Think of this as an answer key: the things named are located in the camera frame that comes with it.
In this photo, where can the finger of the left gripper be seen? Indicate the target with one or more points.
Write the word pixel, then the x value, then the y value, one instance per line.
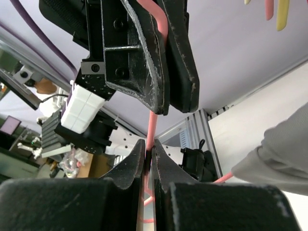
pixel 183 75

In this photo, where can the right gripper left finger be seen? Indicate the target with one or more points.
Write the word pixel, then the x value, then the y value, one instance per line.
pixel 112 202

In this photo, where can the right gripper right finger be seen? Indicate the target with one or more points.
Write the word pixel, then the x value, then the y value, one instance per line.
pixel 182 203

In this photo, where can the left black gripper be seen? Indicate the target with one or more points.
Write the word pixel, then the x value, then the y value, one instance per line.
pixel 116 31

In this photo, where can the pink wire hanger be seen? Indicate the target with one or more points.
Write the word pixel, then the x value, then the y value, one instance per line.
pixel 165 171

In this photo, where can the grey trousers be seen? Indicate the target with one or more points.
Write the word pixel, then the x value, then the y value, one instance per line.
pixel 281 159

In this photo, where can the pink plastic hanger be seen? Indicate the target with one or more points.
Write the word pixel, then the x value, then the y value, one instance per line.
pixel 269 9

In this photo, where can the yellow plastic hanger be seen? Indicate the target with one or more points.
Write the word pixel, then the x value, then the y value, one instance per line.
pixel 282 14

